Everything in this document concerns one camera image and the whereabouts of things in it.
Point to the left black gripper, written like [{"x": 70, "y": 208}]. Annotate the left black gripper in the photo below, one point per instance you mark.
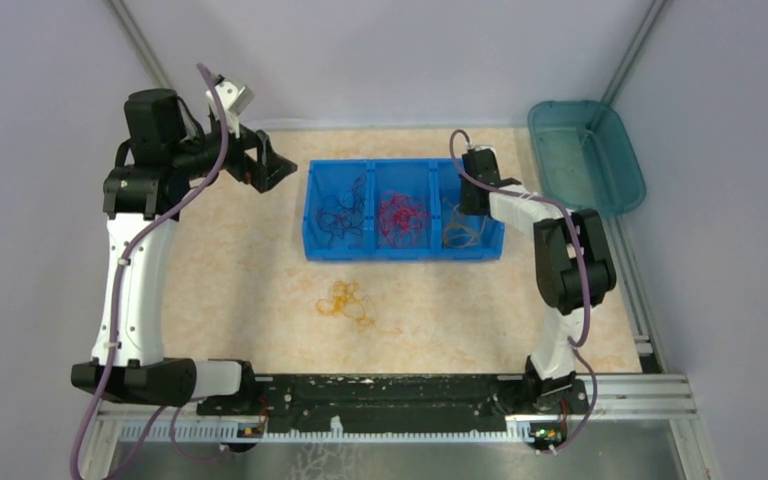
[{"x": 269, "y": 167}]

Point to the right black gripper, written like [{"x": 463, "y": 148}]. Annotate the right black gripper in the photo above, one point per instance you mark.
[{"x": 467, "y": 208}]

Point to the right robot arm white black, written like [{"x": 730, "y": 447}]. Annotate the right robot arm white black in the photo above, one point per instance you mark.
[{"x": 574, "y": 269}]

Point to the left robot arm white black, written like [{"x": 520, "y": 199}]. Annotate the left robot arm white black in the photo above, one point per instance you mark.
[{"x": 167, "y": 159}]

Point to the blue three-compartment plastic bin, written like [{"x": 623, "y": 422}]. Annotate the blue three-compartment plastic bin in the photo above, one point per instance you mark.
[{"x": 392, "y": 210}]

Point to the teal translucent plastic tub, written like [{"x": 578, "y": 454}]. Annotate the teal translucent plastic tub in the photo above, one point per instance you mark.
[{"x": 584, "y": 157}]

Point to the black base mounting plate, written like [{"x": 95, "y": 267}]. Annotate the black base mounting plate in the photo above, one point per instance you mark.
[{"x": 448, "y": 422}]

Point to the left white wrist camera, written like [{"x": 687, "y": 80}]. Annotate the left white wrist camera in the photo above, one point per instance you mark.
[{"x": 235, "y": 96}]

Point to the white cable duct strip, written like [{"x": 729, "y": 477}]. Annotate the white cable duct strip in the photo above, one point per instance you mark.
[{"x": 234, "y": 432}]

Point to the aluminium frame rail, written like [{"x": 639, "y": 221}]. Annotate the aluminium frame rail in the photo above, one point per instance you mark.
[{"x": 649, "y": 394}]

